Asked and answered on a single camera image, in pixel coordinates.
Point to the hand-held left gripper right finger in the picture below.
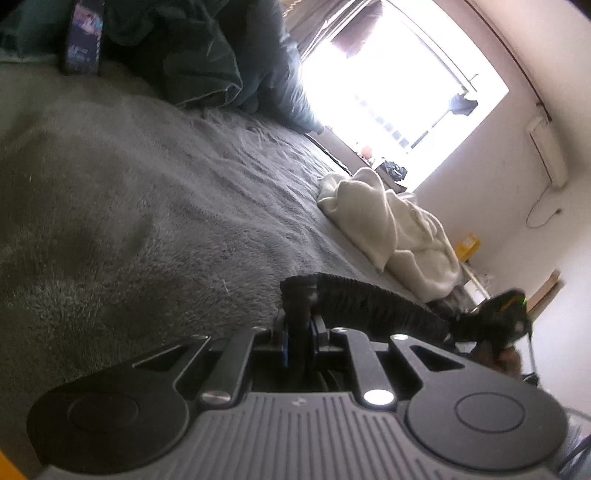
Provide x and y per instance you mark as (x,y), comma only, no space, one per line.
(315,346)

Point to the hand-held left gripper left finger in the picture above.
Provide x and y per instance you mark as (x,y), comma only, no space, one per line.
(286,346)

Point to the black ribbed garment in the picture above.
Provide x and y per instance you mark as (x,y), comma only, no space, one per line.
(369,300)

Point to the person's right hand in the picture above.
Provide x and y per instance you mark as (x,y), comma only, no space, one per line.
(505,362)

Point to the tall cardboard box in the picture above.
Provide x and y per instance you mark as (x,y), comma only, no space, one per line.
(547,286)

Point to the yellow box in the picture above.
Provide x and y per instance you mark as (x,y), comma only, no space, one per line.
(468,247)

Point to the white fleece garment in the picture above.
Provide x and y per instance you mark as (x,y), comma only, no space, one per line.
(415,240)

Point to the white air conditioner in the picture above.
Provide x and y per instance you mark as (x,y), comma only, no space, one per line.
(549,152)

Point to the dark shoes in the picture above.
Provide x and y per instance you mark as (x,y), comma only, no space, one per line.
(393,170)

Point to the small reddish pot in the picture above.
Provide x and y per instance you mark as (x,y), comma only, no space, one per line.
(367,151)

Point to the grey bed blanket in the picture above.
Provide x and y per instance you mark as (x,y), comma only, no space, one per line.
(138,184)

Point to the small dark hanging garment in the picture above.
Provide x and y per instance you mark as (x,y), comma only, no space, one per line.
(461,105)

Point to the bright window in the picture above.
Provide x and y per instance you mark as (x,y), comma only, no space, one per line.
(392,83)

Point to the teal duvet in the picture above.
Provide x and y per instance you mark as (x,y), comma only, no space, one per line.
(198,55)

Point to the large dark hanging garment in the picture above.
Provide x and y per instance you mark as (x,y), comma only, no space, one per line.
(355,41)

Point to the beige curtain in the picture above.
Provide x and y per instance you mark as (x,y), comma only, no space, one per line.
(307,27)

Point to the black smartphone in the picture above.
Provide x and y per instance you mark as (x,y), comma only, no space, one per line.
(81,46)

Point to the teal pillow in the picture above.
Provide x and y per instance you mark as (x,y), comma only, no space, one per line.
(27,32)

